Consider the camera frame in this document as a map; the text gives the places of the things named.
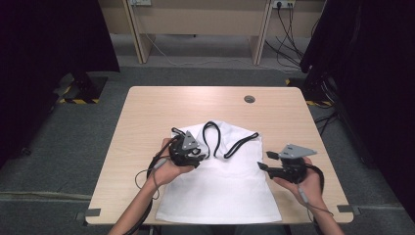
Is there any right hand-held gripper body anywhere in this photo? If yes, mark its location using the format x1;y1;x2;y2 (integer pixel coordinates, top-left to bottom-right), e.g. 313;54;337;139
268;144;318;185

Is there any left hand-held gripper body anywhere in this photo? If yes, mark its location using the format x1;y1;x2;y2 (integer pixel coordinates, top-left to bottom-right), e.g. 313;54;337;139
168;130;202;168

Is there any white tank top black trim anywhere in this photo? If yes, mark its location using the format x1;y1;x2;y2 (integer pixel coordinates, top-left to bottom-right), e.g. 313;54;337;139
155;120;283;225

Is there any person's left hand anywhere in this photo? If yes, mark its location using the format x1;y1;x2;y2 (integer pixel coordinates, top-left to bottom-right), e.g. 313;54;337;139
146;137;197;190

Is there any person's right hand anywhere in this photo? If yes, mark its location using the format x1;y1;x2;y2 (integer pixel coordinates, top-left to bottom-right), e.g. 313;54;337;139
272;156;327;213

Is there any yellow black hazard tape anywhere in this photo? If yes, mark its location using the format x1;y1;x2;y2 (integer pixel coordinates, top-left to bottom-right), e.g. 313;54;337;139
305;99;334;108
58;97;101;105

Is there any black metal stand base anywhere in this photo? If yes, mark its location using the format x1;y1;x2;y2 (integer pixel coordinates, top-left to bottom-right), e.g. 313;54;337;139
53;71;109;101
287;72;338;103

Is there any black curtain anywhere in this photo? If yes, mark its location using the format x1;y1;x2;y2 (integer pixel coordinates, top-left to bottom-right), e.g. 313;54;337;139
299;0;415;223
0;0;120;168

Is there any beige wooden desk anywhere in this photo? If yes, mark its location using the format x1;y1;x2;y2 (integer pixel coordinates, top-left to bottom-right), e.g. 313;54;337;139
97;0;327;66

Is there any thin cable with grey plug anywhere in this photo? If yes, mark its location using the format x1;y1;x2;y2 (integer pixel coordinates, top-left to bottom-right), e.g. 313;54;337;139
297;182;335;227
134;158;171;201

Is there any thick black cable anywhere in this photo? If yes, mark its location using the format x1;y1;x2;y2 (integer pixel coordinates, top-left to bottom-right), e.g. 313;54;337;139
123;134;181;235
304;163;326;198

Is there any white floor cable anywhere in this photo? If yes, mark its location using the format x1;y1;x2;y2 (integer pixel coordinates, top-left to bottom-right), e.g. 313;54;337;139
131;3;301;74

